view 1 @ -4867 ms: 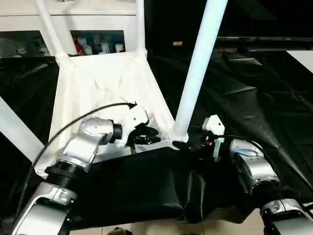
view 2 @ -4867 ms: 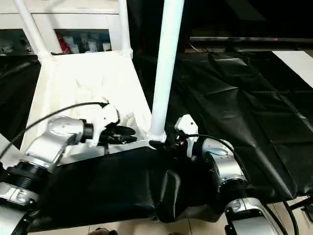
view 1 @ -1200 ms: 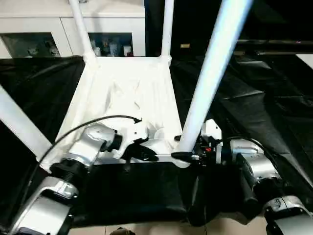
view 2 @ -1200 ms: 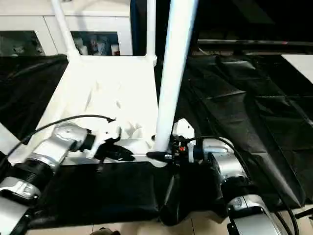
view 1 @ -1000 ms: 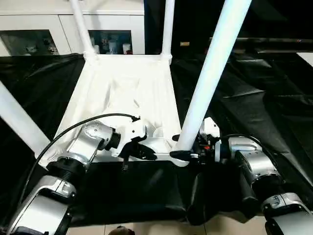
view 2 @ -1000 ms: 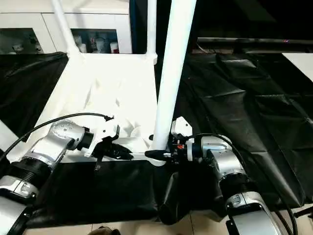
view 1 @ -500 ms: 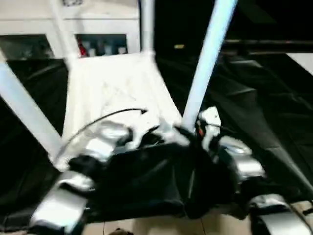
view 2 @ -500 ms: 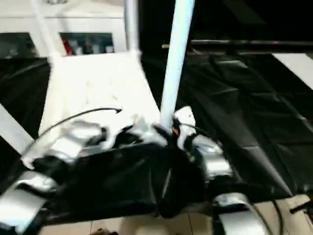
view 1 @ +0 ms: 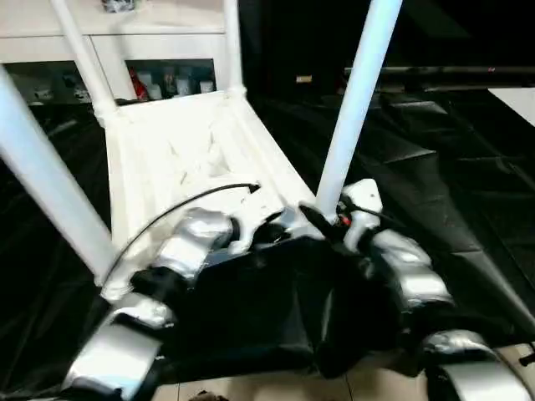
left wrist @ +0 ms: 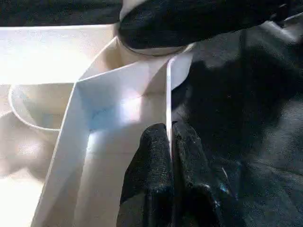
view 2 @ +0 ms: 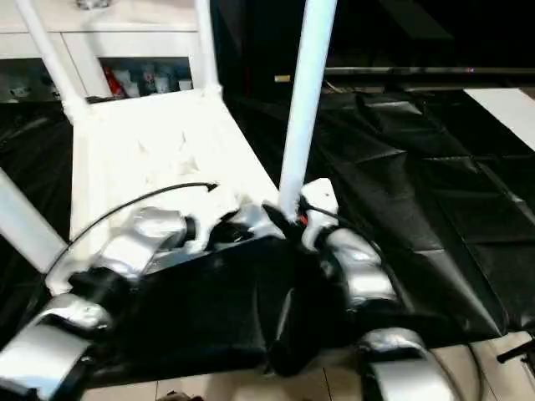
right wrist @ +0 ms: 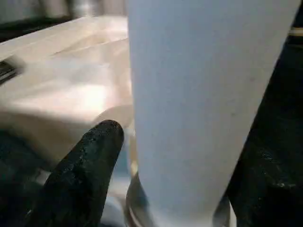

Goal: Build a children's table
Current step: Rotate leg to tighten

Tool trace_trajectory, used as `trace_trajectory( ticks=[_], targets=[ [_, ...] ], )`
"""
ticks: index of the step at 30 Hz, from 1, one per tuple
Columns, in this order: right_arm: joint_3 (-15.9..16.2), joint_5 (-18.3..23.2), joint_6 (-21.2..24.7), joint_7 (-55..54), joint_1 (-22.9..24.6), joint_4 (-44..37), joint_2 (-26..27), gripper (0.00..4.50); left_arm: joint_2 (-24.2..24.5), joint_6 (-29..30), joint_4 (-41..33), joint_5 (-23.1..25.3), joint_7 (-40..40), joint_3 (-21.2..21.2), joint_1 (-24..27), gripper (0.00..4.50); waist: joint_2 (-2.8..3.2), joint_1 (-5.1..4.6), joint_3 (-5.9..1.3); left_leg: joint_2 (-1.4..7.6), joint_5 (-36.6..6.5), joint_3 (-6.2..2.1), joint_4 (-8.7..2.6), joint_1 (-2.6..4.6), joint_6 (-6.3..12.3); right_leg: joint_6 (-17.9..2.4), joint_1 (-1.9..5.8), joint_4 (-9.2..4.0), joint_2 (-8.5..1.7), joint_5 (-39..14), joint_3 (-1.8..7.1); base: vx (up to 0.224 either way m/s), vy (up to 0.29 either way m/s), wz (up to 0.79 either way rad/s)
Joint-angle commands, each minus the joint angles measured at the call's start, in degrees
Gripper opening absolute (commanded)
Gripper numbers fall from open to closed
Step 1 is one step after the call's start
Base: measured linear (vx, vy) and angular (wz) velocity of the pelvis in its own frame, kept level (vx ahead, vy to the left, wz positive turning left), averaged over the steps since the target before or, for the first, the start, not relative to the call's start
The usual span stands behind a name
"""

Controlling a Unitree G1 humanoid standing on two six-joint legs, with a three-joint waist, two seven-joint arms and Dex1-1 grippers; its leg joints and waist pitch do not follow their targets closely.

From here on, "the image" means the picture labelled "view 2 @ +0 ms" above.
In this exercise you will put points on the white plastic table top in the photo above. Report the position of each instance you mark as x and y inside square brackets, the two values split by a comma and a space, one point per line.
[159, 142]

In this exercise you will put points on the white plastic table leg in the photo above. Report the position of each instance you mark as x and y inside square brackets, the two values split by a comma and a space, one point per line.
[25, 221]
[206, 42]
[305, 92]
[52, 58]

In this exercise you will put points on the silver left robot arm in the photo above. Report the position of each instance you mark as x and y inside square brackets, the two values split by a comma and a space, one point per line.
[142, 242]

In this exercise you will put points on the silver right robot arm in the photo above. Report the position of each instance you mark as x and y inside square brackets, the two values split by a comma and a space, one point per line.
[364, 267]

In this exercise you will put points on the black table mat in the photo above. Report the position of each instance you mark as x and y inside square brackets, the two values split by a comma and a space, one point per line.
[418, 184]

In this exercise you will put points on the small yellow label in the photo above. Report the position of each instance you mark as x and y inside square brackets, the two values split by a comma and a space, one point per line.
[282, 79]

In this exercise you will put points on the black left robot foot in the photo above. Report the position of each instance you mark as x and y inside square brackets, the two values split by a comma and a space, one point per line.
[177, 397]

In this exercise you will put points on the white glass door cabinet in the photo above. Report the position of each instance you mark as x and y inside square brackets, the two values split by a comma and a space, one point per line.
[109, 42]

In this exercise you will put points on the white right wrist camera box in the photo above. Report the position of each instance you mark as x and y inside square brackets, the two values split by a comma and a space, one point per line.
[319, 199]

